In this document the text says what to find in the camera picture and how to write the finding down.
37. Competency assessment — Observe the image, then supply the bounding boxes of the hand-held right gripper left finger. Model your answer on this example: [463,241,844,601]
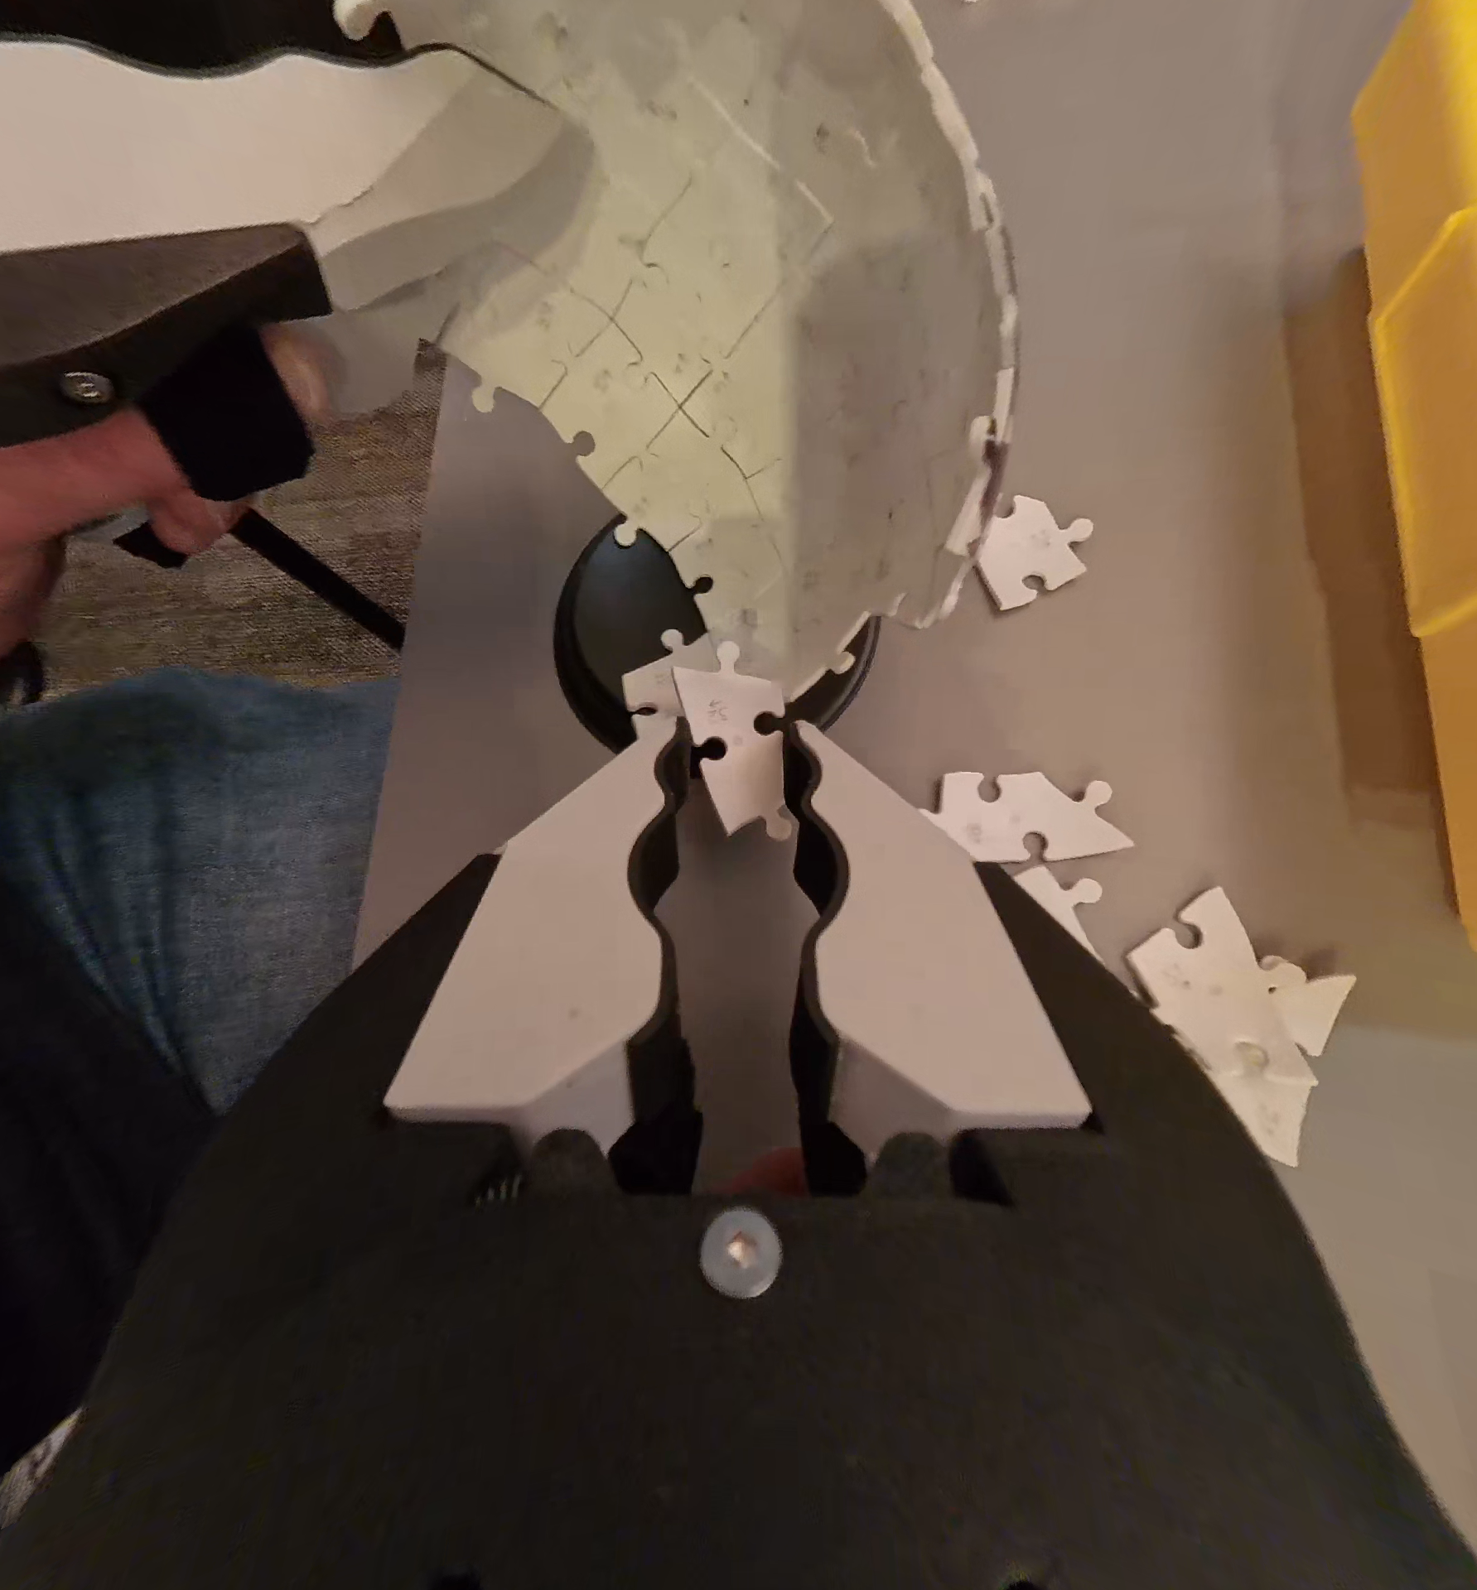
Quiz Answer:
[383,744,703,1137]

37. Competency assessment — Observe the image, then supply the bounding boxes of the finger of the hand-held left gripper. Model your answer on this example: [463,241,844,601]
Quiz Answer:
[0,27,599,317]

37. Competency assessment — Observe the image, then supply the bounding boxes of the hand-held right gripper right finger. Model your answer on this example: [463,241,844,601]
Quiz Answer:
[781,720,1095,1134]

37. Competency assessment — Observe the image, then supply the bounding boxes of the white curved puzzle piece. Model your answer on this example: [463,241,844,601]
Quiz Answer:
[975,494,1096,612]
[669,639,802,846]

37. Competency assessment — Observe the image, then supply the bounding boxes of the white puzzle pieces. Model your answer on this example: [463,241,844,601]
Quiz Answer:
[924,770,1362,1169]

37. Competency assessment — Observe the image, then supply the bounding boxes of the black round ball stand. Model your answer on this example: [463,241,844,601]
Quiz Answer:
[552,515,882,759]

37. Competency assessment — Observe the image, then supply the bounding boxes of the partly built puzzle ball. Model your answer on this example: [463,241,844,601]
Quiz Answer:
[334,0,1023,724]

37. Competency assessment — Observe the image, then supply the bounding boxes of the yellow plastic bin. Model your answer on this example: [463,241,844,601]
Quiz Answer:
[1350,0,1477,960]

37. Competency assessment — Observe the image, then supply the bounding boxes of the black metal table leg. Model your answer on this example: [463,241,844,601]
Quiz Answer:
[235,506,409,651]

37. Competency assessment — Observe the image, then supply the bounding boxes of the person's leg in jeans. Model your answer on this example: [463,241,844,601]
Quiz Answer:
[0,669,407,1115]

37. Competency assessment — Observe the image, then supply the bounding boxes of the person's dark shirt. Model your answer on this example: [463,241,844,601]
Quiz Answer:
[0,812,220,1590]

